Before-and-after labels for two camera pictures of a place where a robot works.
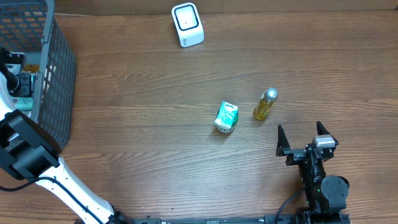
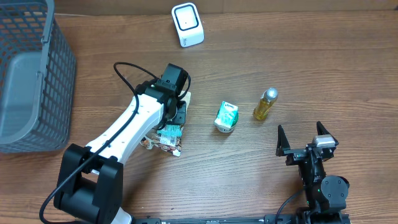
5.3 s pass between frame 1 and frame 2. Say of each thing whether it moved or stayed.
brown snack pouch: moved
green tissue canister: stayed
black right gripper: stayed
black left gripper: moved
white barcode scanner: stayed
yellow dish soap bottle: stayed
